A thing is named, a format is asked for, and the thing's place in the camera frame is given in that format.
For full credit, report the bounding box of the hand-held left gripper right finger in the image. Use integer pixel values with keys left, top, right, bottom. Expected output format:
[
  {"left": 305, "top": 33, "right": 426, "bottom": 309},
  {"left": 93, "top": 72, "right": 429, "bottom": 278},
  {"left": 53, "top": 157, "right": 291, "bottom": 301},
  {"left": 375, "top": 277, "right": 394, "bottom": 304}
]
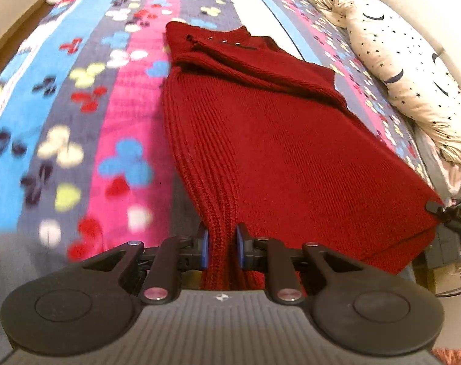
[{"left": 236, "top": 222, "right": 362, "bottom": 305}]

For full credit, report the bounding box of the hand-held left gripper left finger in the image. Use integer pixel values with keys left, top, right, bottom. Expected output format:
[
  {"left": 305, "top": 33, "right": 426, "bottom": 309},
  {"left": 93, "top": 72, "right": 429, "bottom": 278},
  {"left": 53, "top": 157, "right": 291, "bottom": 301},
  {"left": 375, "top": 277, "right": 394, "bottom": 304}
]
[{"left": 82, "top": 222, "right": 210, "bottom": 305}]

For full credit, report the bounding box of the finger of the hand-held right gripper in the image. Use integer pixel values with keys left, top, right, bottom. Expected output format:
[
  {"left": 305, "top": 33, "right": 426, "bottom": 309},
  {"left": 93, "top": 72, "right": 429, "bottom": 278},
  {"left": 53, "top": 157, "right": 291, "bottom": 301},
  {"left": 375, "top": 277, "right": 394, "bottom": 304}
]
[{"left": 425, "top": 200, "right": 446, "bottom": 217}]

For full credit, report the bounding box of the dark red knit sweater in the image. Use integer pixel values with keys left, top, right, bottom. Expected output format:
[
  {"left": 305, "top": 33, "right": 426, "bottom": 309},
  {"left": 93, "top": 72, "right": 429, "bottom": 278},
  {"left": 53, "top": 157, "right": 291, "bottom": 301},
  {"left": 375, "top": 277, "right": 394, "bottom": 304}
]
[{"left": 161, "top": 20, "right": 445, "bottom": 290}]

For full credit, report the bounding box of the grey bed sheet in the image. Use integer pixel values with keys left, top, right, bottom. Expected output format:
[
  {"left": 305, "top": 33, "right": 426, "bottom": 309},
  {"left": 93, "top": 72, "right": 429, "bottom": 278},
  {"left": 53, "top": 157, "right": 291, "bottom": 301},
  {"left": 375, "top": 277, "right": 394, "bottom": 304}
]
[{"left": 412, "top": 121, "right": 461, "bottom": 200}]

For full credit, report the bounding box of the red patterned cloth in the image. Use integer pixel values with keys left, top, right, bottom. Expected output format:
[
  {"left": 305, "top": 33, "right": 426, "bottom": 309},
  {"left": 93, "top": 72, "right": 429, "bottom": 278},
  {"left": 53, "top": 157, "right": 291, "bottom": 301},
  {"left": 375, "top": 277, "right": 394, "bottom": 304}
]
[{"left": 431, "top": 347, "right": 461, "bottom": 365}]

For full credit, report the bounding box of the cream star print pillow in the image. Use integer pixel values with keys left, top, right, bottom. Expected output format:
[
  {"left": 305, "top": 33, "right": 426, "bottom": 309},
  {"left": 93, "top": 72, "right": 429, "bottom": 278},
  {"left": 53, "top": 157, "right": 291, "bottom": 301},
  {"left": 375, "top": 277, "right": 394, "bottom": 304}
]
[{"left": 311, "top": 0, "right": 461, "bottom": 169}]

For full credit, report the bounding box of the colourful clover print blanket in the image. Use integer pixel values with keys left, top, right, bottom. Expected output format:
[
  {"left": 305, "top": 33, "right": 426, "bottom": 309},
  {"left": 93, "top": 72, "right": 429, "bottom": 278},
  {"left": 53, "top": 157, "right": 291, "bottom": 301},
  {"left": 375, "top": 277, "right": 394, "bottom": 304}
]
[{"left": 0, "top": 0, "right": 437, "bottom": 264}]

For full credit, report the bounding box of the black cable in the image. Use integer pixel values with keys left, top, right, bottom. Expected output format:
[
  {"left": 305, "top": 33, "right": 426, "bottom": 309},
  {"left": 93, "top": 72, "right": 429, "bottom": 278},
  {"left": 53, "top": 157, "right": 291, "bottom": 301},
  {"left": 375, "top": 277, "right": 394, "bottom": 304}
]
[{"left": 435, "top": 286, "right": 461, "bottom": 299}]

